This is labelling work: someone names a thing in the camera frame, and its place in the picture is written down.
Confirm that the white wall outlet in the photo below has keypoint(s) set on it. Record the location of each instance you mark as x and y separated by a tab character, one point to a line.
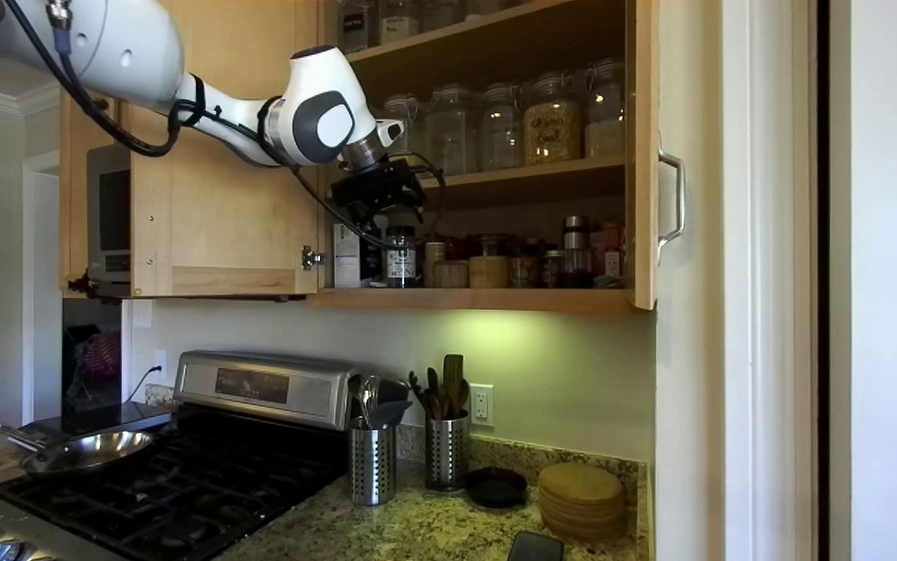
481	406

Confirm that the glass storage jar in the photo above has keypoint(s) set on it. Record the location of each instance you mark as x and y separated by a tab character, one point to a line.
450	128
500	128
353	23
396	18
606	112

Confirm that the perforated steel utensil holder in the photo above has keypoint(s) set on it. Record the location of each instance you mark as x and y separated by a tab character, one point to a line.
447	452
372	468

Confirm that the stainless steel microwave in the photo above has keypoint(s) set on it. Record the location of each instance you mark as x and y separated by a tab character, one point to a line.
108	218

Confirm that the small beige container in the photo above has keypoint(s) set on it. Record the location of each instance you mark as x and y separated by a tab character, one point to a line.
455	274

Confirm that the dark bottle white cap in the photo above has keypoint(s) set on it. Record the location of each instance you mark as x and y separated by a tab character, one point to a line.
574	252

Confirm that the small dark bottle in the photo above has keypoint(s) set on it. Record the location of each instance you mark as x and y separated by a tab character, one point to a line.
524	270
554	270

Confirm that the steel serving spoon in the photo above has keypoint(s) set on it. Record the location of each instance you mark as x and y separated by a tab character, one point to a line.
363	394

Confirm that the white and dark blue box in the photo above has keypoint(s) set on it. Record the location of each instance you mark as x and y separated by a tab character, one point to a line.
346	252

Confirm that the light wood cabinet body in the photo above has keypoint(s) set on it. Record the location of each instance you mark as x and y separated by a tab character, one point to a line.
554	175

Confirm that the black round dish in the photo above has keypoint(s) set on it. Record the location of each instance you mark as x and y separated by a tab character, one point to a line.
498	488

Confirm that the black countertop appliance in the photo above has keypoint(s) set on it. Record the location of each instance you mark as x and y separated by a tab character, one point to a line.
91	362

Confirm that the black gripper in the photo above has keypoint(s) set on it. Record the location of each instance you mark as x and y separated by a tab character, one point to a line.
375	192

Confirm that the round wooden container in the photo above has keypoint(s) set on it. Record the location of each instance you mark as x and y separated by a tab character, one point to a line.
489	273

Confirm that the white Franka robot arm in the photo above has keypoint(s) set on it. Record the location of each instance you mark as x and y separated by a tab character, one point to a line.
126	47

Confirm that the white door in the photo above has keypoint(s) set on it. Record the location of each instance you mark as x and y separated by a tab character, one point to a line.
895	313

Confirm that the gold spice bottle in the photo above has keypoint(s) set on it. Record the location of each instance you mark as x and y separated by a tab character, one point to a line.
435	264

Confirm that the stainless steel stove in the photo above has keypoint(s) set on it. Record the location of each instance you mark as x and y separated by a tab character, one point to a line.
211	476

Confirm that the light wood cabinet door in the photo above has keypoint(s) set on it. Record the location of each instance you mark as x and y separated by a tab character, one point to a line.
644	207
220	218

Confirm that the dark wooden spoon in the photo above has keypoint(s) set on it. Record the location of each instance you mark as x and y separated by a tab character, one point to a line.
455	382

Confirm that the black peppercorn spice bottle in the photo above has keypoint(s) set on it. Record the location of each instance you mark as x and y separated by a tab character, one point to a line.
401	264

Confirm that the black kitchen utensil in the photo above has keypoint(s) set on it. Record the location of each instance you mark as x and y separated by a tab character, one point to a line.
426	394

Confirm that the steel wok pan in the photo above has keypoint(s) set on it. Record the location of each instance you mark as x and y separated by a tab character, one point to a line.
96	445

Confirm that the red spice bottle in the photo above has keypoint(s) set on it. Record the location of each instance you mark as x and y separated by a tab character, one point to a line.
609	252

